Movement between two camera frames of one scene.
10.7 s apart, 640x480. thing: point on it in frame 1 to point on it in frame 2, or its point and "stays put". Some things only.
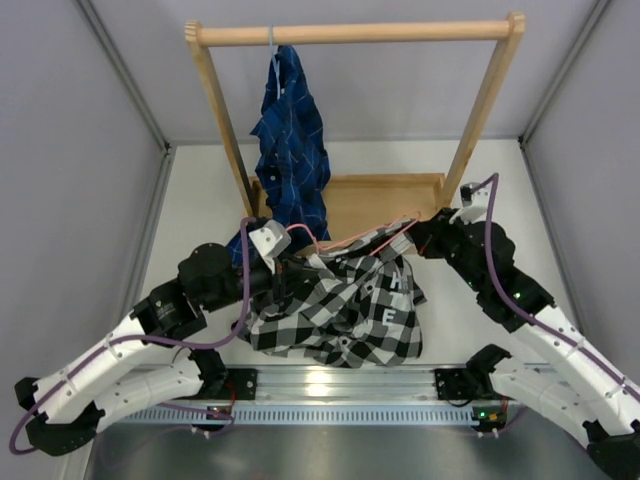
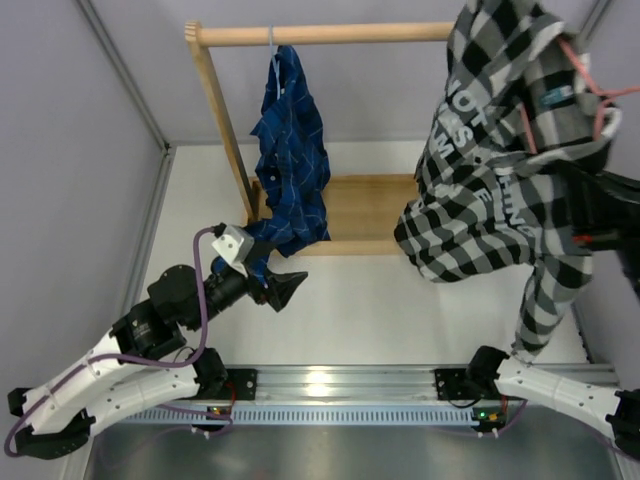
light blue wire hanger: x=274 y=48 stays put
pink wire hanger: x=365 y=236 to x=600 y=91
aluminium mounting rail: x=352 y=385 stays put
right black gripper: x=427 y=232 to x=584 y=209
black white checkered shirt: x=355 y=305 to x=500 y=181
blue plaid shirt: x=292 y=156 stays put
